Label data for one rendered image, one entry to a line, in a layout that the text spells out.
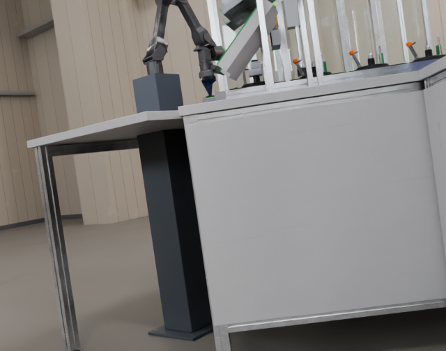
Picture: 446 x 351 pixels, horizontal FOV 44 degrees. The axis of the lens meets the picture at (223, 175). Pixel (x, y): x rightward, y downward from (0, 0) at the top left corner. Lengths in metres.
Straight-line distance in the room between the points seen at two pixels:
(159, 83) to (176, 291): 0.84
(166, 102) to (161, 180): 0.32
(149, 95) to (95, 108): 6.13
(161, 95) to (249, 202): 0.73
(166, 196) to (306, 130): 0.75
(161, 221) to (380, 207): 0.93
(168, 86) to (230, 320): 1.00
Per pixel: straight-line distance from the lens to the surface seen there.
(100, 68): 8.54
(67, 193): 10.93
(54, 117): 11.04
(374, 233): 1.74
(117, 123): 1.83
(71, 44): 8.83
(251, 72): 2.45
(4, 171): 10.99
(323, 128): 1.71
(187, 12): 2.49
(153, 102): 2.25
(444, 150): 1.63
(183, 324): 2.31
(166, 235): 2.26
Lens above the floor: 0.67
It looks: 1 degrees down
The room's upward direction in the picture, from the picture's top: 8 degrees counter-clockwise
